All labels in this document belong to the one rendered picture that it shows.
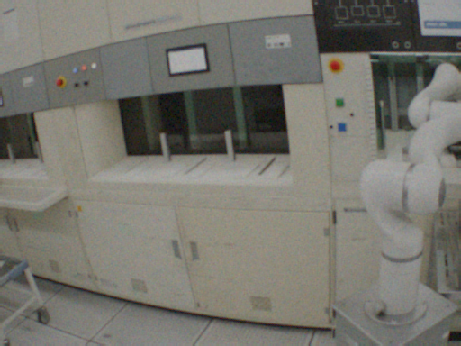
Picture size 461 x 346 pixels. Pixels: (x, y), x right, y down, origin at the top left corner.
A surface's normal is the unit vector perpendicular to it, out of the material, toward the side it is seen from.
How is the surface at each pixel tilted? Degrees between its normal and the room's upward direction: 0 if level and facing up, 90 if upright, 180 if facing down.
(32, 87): 90
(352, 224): 90
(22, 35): 90
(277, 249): 90
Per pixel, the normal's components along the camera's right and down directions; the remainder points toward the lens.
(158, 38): -0.38, 0.34
